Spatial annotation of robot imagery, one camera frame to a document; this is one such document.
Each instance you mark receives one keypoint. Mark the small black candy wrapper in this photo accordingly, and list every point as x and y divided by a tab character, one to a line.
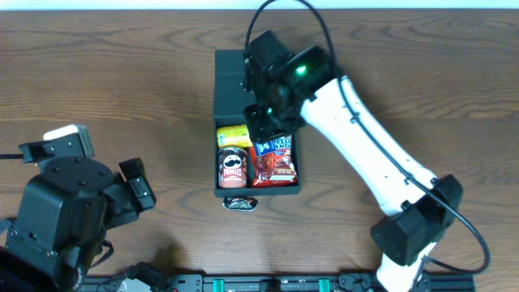
245	204

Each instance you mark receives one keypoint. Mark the red panda biscuit box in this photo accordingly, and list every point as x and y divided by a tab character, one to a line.
273	164

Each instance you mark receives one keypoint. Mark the dark green box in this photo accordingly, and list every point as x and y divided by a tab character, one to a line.
229	102

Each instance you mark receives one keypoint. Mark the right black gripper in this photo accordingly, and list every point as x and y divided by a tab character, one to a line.
261	125

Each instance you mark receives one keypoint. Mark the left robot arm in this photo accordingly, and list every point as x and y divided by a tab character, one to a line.
63	218

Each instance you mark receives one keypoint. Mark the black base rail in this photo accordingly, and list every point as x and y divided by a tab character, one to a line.
143	277

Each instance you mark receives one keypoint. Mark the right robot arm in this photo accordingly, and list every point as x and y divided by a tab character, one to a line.
293	90

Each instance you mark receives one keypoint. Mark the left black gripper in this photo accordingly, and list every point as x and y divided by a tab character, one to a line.
135	183

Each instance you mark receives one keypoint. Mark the red pringles can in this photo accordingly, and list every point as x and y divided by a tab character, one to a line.
232	167

